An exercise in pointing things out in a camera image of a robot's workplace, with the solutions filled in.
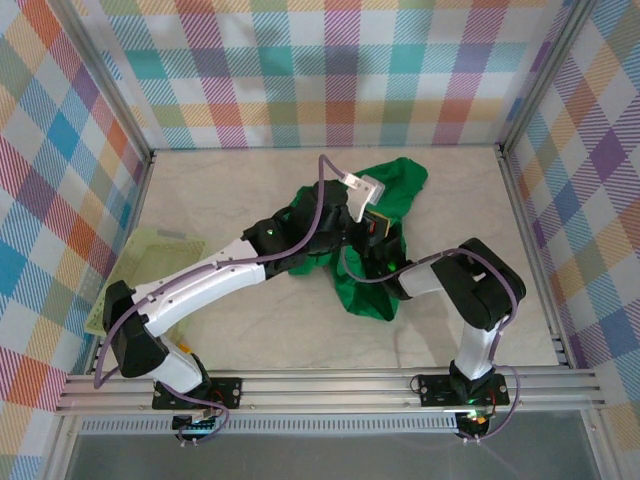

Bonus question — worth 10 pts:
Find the grey slotted cable duct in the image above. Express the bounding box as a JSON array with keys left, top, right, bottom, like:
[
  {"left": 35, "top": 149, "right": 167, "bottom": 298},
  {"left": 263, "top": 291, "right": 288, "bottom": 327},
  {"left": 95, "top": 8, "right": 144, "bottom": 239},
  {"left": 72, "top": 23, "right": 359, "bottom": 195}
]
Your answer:
[{"left": 78, "top": 418, "right": 460, "bottom": 435}]

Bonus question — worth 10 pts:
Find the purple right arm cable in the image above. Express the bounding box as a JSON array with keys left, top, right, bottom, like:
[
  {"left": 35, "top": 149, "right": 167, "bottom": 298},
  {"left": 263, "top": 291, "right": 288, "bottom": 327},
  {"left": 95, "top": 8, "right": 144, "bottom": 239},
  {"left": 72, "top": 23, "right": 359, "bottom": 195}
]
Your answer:
[{"left": 339, "top": 247, "right": 524, "bottom": 446}]

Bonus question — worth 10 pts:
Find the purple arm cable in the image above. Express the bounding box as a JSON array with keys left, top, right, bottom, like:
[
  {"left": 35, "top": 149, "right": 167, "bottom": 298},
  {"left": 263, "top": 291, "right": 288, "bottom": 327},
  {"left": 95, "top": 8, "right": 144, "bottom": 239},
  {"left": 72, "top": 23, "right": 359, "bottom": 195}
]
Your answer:
[
  {"left": 339, "top": 247, "right": 524, "bottom": 446},
  {"left": 92, "top": 154, "right": 351, "bottom": 449}
]

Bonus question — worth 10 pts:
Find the green t-shirt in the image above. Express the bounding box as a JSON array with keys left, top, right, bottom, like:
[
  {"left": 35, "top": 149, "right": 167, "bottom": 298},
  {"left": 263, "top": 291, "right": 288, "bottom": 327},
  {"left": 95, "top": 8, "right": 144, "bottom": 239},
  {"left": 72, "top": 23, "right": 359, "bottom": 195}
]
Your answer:
[{"left": 287, "top": 156, "right": 430, "bottom": 321}]

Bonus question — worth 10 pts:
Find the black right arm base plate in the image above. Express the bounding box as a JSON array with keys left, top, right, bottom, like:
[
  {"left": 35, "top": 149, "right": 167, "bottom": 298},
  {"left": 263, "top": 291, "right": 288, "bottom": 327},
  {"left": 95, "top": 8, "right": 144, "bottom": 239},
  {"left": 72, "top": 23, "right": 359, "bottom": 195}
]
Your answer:
[{"left": 417, "top": 372, "right": 511, "bottom": 407}]

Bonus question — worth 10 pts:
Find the grey metal sheet panel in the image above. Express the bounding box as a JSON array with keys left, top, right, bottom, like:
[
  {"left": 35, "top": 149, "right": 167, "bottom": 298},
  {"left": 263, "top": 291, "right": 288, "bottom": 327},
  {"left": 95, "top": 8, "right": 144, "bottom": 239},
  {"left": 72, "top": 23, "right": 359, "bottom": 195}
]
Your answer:
[{"left": 64, "top": 432, "right": 604, "bottom": 480}]

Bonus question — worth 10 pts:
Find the aluminium mounting rail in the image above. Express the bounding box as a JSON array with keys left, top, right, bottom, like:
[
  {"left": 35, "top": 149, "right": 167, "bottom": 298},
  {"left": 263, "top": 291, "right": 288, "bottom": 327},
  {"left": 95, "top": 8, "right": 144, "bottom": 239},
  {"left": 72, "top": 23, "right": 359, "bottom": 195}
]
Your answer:
[{"left": 54, "top": 367, "right": 604, "bottom": 416}]

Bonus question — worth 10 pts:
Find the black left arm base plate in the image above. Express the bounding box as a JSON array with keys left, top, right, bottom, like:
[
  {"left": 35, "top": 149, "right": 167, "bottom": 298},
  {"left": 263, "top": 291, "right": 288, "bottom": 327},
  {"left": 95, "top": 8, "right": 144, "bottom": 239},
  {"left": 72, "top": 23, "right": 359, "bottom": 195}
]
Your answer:
[{"left": 151, "top": 375, "right": 245, "bottom": 411}]

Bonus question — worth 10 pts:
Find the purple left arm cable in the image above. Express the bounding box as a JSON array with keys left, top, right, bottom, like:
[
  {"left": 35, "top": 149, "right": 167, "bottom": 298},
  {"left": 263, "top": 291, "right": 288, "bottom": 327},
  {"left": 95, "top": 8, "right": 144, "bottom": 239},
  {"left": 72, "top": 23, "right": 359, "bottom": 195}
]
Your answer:
[{"left": 92, "top": 154, "right": 351, "bottom": 449}]

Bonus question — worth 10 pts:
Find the aluminium frame post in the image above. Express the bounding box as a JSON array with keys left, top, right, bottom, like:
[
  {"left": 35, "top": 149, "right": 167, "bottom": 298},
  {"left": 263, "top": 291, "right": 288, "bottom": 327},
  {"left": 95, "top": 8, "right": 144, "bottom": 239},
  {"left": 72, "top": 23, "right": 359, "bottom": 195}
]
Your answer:
[
  {"left": 47, "top": 0, "right": 156, "bottom": 166},
  {"left": 497, "top": 0, "right": 604, "bottom": 161}
]

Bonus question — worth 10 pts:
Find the light green plastic basket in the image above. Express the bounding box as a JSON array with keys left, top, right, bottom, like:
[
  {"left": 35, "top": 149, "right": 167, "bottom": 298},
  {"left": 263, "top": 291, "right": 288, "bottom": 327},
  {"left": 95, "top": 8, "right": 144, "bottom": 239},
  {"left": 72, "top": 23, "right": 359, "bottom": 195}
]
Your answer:
[{"left": 84, "top": 227, "right": 207, "bottom": 336}]

